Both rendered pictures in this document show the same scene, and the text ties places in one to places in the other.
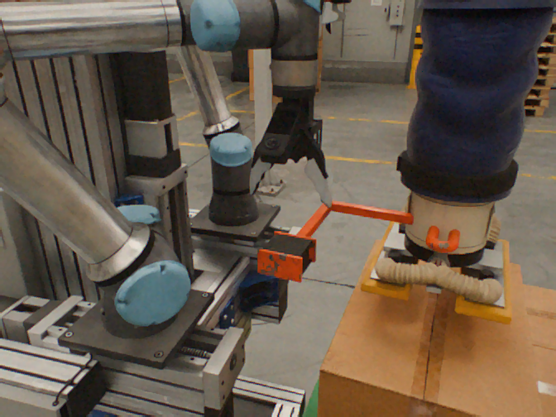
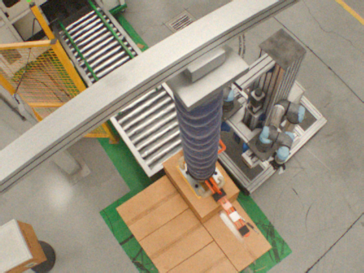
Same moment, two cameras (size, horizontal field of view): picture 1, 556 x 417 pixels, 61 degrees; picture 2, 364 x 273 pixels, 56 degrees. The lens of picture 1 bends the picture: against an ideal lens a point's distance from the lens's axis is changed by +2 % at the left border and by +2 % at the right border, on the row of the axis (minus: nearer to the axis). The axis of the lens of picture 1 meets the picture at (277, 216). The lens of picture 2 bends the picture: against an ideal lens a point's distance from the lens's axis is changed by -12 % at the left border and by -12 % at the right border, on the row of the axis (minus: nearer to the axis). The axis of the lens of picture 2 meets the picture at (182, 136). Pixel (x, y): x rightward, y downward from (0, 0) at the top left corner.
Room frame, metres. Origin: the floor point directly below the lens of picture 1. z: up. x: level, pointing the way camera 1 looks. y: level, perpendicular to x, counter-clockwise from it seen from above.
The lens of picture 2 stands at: (1.38, -1.03, 4.18)
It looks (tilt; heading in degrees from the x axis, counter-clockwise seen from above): 70 degrees down; 133
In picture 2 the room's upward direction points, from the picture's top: 10 degrees counter-clockwise
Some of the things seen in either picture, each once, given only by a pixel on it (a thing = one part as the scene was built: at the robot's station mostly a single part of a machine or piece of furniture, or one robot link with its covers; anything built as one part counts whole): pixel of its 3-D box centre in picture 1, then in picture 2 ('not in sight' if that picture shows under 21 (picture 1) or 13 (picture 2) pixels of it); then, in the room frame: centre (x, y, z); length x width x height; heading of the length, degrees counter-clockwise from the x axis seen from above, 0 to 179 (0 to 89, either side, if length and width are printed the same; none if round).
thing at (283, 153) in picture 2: not in sight; (283, 154); (1.42, -0.15, 1.82); 0.09 x 0.08 x 0.11; 99
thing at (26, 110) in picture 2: not in sight; (26, 109); (-0.46, -0.82, 1.62); 0.20 x 0.05 x 0.30; 158
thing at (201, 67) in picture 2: not in sight; (196, 54); (0.93, -0.38, 2.91); 0.16 x 0.16 x 0.10; 68
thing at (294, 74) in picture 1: (292, 73); not in sight; (0.77, -0.02, 1.51); 0.08 x 0.08 x 0.05
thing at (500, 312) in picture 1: (486, 266); (192, 179); (0.89, -0.46, 1.08); 0.34 x 0.10 x 0.05; 157
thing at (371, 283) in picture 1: (398, 250); (210, 166); (0.96, -0.29, 1.08); 0.34 x 0.10 x 0.05; 157
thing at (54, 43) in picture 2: not in sight; (54, 102); (-0.63, -0.54, 1.05); 0.87 x 0.10 x 2.10; 30
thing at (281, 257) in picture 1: (287, 255); not in sight; (0.75, -0.02, 1.18); 0.09 x 0.08 x 0.05; 67
